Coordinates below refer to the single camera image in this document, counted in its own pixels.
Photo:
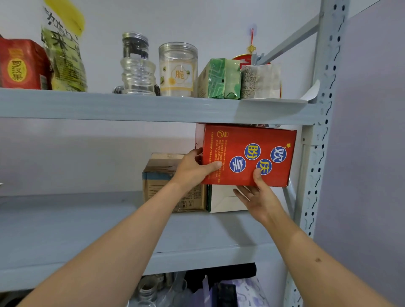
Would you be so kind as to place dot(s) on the person's left hand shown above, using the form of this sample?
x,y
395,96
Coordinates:
x,y
186,172

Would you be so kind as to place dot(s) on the person's right hand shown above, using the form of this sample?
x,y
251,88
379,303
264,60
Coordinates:
x,y
264,202

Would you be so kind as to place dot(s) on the long taped cardboard box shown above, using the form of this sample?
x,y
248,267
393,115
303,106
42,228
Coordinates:
x,y
158,177

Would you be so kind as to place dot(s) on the landscape print gift box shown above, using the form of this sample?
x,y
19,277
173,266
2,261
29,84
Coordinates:
x,y
221,199

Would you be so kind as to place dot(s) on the large red cartoon gift box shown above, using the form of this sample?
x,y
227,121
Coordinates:
x,y
221,142

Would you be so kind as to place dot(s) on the grey metal shelves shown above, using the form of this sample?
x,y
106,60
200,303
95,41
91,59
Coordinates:
x,y
95,106

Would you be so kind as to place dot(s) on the person's right forearm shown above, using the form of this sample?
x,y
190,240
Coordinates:
x,y
316,269

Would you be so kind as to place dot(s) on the person's left forearm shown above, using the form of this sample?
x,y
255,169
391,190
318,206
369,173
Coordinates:
x,y
110,253

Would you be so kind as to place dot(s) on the small dark canister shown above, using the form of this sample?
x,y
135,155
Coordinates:
x,y
157,90

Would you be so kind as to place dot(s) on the purple patterned white bag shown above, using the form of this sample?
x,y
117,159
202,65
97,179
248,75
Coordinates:
x,y
253,294

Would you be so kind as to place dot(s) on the green patterned tea packet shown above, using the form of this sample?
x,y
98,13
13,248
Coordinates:
x,y
213,79

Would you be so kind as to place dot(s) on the small black box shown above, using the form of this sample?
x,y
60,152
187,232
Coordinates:
x,y
227,295

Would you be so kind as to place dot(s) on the labelled clear plastic jar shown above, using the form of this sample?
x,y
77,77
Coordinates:
x,y
177,69

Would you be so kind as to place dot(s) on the light green tea packet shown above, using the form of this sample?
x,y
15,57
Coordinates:
x,y
233,79

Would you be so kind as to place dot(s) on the ribbed clear plastic jar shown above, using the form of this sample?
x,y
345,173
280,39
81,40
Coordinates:
x,y
137,77

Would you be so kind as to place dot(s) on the plain purple bag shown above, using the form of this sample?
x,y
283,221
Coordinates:
x,y
202,294

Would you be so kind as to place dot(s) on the white paper sheet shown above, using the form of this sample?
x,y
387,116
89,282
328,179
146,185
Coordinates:
x,y
311,93

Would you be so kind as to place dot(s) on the group of clear glass cups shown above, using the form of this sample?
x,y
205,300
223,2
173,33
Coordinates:
x,y
155,291

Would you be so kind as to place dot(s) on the metal-lid glass jar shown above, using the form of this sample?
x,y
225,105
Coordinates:
x,y
135,44

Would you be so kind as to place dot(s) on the red knot ornament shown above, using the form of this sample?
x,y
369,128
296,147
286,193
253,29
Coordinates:
x,y
251,49

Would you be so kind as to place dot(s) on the yellow green snack bag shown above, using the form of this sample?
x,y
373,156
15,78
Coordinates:
x,y
65,53

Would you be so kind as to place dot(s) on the red yellow-label packet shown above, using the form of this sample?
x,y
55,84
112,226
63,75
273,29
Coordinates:
x,y
22,66

